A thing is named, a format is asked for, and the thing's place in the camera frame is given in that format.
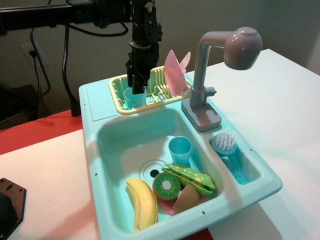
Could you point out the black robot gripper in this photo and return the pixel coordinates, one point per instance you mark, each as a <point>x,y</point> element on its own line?
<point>142,59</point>

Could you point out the light blue plastic cup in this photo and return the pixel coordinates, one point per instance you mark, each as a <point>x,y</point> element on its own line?
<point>134,101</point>

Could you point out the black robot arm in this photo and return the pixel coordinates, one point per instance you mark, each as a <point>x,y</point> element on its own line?
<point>146,31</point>

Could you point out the yellow drying rack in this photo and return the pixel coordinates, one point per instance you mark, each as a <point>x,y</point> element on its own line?
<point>157,94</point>

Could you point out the teal toy sink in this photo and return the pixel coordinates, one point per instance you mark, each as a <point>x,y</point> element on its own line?
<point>131,146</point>

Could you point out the blue cup in sink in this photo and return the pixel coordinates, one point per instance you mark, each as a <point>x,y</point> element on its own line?
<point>180,148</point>

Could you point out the pink plate in sink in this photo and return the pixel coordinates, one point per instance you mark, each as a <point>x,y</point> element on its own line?
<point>168,205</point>

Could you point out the pink plastic plate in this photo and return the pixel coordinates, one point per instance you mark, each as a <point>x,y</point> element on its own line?
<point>174,76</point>

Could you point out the black gooseneck clamp stand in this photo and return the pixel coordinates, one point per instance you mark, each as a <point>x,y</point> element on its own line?
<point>74,103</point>

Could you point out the blue dish brush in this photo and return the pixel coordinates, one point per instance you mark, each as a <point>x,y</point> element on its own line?
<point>225,145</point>

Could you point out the toy kiwi half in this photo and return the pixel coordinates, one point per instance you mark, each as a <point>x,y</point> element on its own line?
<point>166,186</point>

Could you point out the grey toy faucet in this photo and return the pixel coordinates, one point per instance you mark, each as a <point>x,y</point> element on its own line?
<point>241,49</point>

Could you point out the green toy pea pod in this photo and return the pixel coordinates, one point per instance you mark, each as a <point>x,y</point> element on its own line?
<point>203,183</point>

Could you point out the yellow toy banana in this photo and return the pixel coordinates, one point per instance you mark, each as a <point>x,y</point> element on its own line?
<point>145,203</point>

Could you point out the brown toy kiwi piece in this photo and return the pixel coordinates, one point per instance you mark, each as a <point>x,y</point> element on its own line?
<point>187,199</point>

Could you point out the black mounting plate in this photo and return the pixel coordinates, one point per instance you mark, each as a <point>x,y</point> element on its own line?
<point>12,207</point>

